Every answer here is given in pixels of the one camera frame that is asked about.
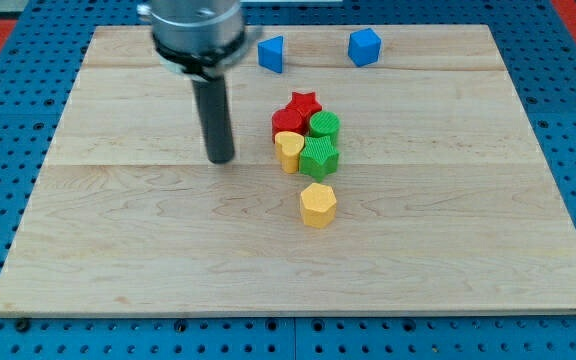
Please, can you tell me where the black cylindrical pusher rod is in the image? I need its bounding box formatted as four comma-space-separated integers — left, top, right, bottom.
192, 75, 235, 164

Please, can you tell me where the yellow hexagon block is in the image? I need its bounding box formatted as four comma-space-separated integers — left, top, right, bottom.
299, 183, 337, 229

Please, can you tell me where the yellow heart block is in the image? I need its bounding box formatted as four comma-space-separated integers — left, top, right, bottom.
275, 131, 305, 174

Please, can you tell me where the blue triangular prism block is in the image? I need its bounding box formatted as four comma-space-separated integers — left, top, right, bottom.
257, 36, 284, 74

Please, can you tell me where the red cylinder block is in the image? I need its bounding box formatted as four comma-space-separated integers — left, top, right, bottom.
271, 108, 305, 141

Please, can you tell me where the red star block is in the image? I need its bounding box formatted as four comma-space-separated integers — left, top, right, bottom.
286, 92, 323, 121

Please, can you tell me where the green cylinder block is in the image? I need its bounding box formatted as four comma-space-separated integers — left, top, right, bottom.
309, 111, 341, 146

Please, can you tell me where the green star block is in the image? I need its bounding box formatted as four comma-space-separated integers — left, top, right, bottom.
299, 136, 339, 182

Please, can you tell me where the blue cube block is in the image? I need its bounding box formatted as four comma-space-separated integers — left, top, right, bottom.
347, 28, 382, 67

